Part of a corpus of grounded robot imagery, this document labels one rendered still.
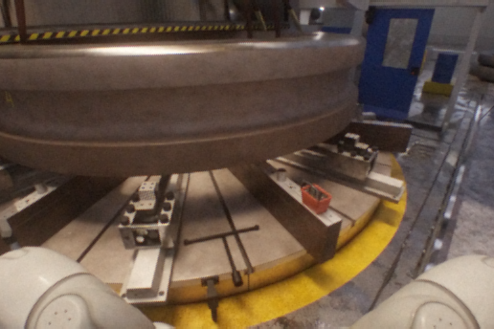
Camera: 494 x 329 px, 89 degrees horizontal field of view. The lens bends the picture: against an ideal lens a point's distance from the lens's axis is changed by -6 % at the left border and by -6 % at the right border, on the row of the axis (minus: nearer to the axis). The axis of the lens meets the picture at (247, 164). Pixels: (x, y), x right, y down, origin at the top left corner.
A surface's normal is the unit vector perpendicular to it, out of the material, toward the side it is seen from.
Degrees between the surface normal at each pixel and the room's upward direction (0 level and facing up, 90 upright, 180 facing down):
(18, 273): 10
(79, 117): 90
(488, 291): 17
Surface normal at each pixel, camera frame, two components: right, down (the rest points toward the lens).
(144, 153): 0.09, 0.47
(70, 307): -0.04, -0.57
